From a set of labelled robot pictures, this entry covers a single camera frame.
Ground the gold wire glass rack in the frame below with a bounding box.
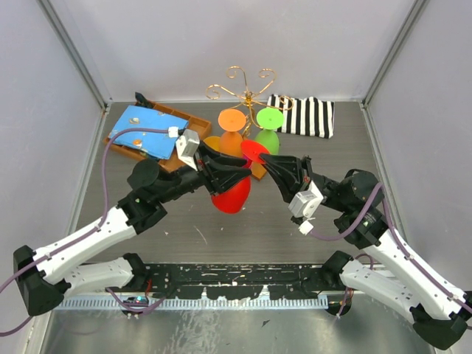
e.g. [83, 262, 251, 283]
[205, 66, 278, 140]

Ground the black white striped cloth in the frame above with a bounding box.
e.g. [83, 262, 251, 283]
[267, 94, 335, 139]

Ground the dark patterned cloth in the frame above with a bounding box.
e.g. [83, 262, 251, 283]
[135, 91, 155, 109]

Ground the orange plastic wine glass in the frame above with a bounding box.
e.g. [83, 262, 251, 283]
[218, 108, 246, 157]

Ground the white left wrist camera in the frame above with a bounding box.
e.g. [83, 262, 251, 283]
[167, 126, 200, 170]

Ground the green plastic wine glass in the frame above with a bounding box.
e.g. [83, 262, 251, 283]
[254, 107, 284, 155]

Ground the red plastic wine glass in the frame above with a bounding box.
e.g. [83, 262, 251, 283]
[211, 139, 269, 214]

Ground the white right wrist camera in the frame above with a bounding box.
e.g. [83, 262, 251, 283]
[288, 182, 325, 235]

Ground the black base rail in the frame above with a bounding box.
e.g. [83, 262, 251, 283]
[106, 262, 369, 300]

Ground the yellow plastic wine glass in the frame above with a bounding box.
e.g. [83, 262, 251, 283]
[204, 136, 221, 150]

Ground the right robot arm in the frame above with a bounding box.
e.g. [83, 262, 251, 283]
[260, 153, 471, 350]

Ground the pink plastic wine glass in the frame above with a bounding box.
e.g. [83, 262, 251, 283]
[243, 154, 252, 168]

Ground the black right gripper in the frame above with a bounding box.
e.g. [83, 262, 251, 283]
[257, 151, 350, 212]

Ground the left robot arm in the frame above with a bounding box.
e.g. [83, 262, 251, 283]
[13, 142, 251, 316]

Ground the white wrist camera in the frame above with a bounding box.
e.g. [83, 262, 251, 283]
[167, 126, 200, 170]
[288, 182, 325, 235]

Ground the blue patterned cloth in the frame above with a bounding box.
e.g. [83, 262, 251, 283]
[108, 105, 188, 159]

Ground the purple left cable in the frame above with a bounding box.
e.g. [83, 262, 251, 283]
[0, 127, 173, 336]

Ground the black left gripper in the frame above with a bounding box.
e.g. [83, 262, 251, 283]
[157, 142, 254, 205]

